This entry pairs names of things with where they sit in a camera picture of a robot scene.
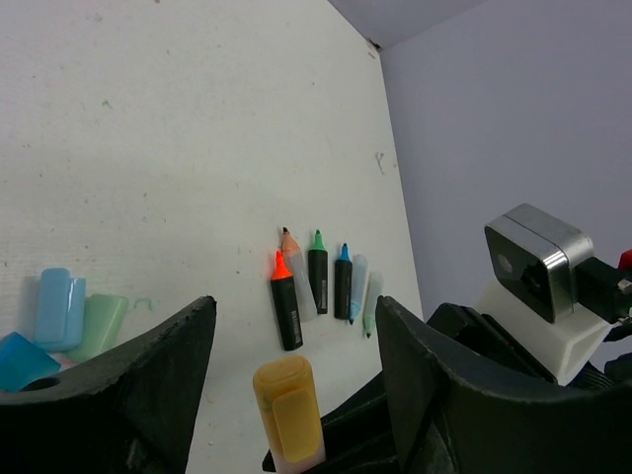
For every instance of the peach translucent pen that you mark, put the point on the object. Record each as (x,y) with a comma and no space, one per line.
(294,260)

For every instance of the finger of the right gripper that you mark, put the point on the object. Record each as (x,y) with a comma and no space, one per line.
(358,435)

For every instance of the blue highlighter cap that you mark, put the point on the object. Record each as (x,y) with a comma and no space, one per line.
(23,363)

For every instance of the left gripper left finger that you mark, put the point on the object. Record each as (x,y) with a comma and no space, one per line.
(132,409)

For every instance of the green-capped black highlighter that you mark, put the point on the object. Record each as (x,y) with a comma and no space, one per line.
(318,271)

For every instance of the blue translucent pen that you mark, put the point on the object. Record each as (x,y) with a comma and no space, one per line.
(359,276)

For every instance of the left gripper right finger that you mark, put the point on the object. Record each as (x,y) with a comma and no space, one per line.
(442,425)

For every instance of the green translucent pen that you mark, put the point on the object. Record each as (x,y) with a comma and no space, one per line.
(374,290)

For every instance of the light blue pen cap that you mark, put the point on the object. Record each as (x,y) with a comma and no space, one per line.
(59,323)

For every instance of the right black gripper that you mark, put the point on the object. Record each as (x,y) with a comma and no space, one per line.
(474,349)

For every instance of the light green pen cap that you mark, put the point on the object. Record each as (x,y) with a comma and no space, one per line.
(102,320)

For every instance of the yellow-capped marker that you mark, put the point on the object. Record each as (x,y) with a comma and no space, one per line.
(287,401)

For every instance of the blue-capped black highlighter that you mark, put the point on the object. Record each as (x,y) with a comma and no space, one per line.
(343,284)

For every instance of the orange-capped black highlighter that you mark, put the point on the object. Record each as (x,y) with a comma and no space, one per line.
(286,306)

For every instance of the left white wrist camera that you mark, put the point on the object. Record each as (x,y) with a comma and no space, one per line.
(534,295)

